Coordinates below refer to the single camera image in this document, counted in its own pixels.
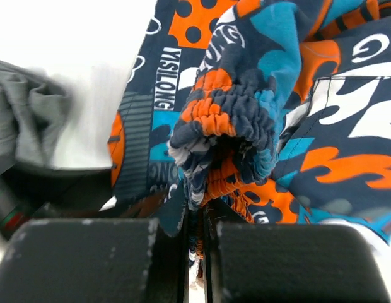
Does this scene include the grey shorts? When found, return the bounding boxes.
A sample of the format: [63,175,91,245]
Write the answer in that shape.
[0,61,71,175]

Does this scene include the colourful patterned shorts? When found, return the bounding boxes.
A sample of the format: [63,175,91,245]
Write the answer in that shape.
[108,1,391,265]

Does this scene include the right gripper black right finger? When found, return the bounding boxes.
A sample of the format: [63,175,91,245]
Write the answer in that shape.
[203,201,391,302]

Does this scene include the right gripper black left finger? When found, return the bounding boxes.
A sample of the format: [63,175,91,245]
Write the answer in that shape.
[0,179,190,303]

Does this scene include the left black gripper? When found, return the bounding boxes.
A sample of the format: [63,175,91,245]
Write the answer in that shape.
[0,169,112,239]

